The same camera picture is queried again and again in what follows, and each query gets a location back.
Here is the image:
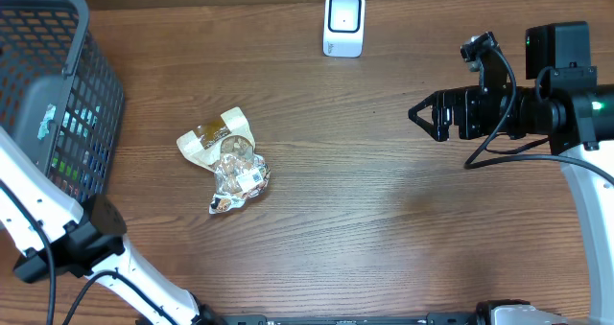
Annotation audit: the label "beige nut snack bag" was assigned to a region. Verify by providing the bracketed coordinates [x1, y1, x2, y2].
[177, 106, 271, 215]

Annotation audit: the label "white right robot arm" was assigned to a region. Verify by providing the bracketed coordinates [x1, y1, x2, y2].
[408, 21, 613, 324]

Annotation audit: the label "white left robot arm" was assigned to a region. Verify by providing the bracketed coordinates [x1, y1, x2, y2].
[1, 132, 222, 324]

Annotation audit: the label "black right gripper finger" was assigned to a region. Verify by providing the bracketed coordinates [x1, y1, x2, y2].
[408, 90, 444, 117]
[408, 108, 450, 141]

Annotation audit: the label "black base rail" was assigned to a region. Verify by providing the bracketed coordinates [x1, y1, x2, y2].
[216, 313, 477, 325]

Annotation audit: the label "white barcode scanner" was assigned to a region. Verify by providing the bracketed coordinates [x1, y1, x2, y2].
[322, 0, 366, 58]

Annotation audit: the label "grey plastic basket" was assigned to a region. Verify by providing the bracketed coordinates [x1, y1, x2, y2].
[1, 0, 125, 202]

